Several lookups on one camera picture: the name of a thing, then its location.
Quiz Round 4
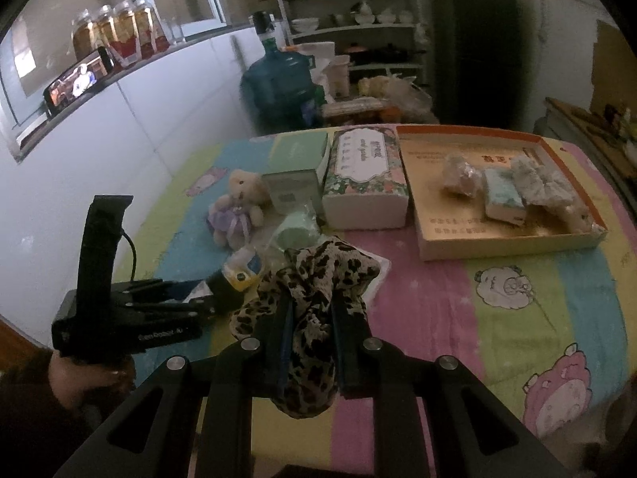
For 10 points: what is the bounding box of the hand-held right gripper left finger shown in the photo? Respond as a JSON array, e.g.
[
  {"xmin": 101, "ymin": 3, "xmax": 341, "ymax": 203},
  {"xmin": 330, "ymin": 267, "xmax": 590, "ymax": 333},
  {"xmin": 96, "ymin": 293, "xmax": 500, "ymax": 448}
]
[{"xmin": 55, "ymin": 296, "xmax": 294, "ymax": 478}]

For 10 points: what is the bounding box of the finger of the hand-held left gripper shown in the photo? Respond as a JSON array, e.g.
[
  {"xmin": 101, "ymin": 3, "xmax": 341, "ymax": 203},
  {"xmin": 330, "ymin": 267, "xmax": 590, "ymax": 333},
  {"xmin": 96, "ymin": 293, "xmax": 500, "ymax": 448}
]
[
  {"xmin": 124, "ymin": 299, "xmax": 217, "ymax": 327},
  {"xmin": 112, "ymin": 270, "xmax": 234, "ymax": 302}
]

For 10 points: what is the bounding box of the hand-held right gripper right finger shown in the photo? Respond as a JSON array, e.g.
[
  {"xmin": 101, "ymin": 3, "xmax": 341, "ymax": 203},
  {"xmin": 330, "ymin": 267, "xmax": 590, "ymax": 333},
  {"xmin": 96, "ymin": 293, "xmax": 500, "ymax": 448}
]
[{"xmin": 331, "ymin": 299, "xmax": 568, "ymax": 478}]

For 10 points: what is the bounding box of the leopard print scrunchie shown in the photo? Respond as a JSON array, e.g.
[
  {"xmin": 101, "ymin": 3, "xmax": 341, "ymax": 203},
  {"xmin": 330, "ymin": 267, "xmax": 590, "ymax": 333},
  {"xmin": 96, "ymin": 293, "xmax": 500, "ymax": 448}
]
[{"xmin": 229, "ymin": 239, "xmax": 381, "ymax": 419}]

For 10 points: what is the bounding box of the yellow and white small packet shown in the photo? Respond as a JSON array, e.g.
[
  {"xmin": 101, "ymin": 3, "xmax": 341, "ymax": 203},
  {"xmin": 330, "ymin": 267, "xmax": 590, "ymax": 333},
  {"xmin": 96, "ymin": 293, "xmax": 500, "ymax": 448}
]
[{"xmin": 223, "ymin": 248, "xmax": 264, "ymax": 294}]

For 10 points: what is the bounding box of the mint green puff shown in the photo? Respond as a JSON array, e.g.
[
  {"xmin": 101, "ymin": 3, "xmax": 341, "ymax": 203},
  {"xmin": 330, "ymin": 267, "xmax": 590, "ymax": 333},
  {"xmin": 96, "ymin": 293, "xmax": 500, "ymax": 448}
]
[{"xmin": 271, "ymin": 210, "xmax": 322, "ymax": 252}]

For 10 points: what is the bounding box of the cream teddy bear purple dress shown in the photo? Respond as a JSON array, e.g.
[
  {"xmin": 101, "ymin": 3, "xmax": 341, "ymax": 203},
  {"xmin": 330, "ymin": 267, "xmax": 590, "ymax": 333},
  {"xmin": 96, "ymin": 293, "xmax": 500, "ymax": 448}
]
[{"xmin": 206, "ymin": 169, "xmax": 270, "ymax": 250}]

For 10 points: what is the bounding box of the shallow orange-rimmed cardboard box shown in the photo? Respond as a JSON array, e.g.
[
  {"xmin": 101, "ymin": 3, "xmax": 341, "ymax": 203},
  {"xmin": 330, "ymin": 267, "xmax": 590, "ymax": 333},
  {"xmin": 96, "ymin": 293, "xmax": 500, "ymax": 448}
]
[{"xmin": 395, "ymin": 124, "xmax": 609, "ymax": 262}]

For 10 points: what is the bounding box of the small clear plastic bag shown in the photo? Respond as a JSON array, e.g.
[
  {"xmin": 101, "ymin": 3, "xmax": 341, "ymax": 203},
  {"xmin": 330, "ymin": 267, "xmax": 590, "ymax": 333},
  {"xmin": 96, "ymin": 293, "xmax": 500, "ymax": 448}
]
[{"xmin": 442, "ymin": 153, "xmax": 485, "ymax": 201}]

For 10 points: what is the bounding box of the green and white tissue pack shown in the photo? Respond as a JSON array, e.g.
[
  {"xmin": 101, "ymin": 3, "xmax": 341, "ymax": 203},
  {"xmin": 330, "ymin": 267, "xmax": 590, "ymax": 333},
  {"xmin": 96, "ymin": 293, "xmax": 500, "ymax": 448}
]
[{"xmin": 484, "ymin": 168, "xmax": 527, "ymax": 224}]

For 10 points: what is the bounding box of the white frilly scrunchie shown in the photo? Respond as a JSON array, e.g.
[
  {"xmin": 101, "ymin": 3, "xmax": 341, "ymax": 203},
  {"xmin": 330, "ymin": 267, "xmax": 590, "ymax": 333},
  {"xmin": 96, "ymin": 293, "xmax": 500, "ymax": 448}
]
[{"xmin": 510, "ymin": 153, "xmax": 603, "ymax": 236}]

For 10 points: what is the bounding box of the person's left forearm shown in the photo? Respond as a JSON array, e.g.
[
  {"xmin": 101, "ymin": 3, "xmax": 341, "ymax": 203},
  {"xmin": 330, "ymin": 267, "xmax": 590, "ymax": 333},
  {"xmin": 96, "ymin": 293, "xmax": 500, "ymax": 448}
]
[{"xmin": 0, "ymin": 321, "xmax": 107, "ymax": 478}]

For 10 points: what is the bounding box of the person's left hand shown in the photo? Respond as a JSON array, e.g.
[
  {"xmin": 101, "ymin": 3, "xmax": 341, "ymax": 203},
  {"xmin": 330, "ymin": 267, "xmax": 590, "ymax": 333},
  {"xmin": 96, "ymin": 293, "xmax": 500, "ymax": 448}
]
[{"xmin": 49, "ymin": 351, "xmax": 136, "ymax": 411}]

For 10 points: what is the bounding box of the floral tissue box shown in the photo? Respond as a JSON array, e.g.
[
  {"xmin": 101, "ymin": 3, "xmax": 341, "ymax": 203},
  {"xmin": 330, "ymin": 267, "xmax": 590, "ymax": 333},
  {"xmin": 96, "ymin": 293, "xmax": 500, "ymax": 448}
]
[{"xmin": 321, "ymin": 127, "xmax": 411, "ymax": 232}]

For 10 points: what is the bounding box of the mint green carton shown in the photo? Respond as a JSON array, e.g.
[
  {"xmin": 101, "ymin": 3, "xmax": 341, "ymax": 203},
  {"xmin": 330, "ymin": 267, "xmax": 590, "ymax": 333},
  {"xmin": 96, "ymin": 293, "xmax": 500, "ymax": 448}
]
[{"xmin": 261, "ymin": 132, "xmax": 330, "ymax": 216}]

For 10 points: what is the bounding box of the smartphone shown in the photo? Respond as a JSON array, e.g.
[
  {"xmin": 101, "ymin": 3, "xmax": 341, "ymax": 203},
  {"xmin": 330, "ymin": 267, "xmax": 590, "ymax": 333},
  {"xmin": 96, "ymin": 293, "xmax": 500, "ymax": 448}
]
[{"xmin": 44, "ymin": 46, "xmax": 116, "ymax": 120}]

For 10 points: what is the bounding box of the blue water jug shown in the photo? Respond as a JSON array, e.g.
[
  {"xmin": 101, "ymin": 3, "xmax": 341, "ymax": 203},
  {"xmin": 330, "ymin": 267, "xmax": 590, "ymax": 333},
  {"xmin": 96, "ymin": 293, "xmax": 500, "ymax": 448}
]
[{"xmin": 241, "ymin": 35, "xmax": 319, "ymax": 130}]

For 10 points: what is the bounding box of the flat food carton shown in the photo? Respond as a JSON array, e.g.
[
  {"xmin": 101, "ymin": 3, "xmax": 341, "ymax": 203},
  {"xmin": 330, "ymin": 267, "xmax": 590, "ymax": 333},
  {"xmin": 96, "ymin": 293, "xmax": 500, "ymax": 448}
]
[{"xmin": 321, "ymin": 97, "xmax": 389, "ymax": 120}]

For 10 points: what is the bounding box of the clear drinking glass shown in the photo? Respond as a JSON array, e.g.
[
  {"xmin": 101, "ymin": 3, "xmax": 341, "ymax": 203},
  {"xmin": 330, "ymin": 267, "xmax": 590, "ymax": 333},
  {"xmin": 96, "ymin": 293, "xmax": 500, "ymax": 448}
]
[{"xmin": 163, "ymin": 16, "xmax": 186, "ymax": 45}]

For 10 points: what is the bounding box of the clear plastic bag of food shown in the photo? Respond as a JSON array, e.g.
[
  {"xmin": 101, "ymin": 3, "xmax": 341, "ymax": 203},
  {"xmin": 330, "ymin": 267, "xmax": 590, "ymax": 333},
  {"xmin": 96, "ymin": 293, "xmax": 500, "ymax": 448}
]
[{"xmin": 358, "ymin": 74, "xmax": 434, "ymax": 120}]

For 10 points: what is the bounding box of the white sack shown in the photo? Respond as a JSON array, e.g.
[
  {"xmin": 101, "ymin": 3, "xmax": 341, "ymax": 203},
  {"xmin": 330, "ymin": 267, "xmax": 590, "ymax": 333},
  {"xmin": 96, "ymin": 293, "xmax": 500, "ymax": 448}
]
[{"xmin": 296, "ymin": 41, "xmax": 336, "ymax": 80}]

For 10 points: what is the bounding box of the water jug pump dispenser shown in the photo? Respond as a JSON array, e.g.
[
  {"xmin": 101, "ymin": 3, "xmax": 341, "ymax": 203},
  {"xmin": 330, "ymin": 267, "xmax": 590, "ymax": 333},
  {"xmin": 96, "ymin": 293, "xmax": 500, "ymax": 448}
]
[{"xmin": 251, "ymin": 10, "xmax": 277, "ymax": 43}]

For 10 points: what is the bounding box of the wooden counter with bottles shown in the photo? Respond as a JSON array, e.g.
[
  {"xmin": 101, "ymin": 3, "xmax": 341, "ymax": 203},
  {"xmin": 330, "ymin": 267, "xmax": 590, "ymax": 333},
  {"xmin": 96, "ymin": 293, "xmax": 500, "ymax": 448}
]
[{"xmin": 535, "ymin": 97, "xmax": 637, "ymax": 195}]

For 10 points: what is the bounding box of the wooden cutting board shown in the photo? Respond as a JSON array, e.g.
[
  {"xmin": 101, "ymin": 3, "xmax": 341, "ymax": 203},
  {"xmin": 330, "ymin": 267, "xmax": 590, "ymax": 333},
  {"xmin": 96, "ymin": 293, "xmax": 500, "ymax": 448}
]
[{"xmin": 545, "ymin": 97, "xmax": 618, "ymax": 135}]

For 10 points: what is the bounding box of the black refrigerator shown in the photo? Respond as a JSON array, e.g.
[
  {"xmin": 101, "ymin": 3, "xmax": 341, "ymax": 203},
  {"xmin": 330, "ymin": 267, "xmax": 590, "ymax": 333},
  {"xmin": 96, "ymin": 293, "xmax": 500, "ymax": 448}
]
[{"xmin": 428, "ymin": 0, "xmax": 528, "ymax": 127}]

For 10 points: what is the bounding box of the row of condiment bottles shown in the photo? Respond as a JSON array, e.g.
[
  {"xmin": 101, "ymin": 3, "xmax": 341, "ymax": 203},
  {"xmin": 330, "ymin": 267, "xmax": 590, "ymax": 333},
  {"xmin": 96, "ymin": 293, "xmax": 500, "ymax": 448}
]
[{"xmin": 602, "ymin": 102, "xmax": 637, "ymax": 140}]

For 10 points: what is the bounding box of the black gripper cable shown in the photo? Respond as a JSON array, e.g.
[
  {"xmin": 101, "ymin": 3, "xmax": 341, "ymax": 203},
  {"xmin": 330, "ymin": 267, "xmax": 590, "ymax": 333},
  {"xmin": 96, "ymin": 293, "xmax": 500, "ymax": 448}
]
[{"xmin": 119, "ymin": 229, "xmax": 139, "ymax": 282}]

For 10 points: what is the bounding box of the cardboard wall panel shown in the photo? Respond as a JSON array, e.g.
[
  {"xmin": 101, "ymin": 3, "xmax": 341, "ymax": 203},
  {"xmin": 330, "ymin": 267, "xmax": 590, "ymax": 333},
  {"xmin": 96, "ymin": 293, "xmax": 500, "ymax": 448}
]
[{"xmin": 590, "ymin": 20, "xmax": 637, "ymax": 120}]

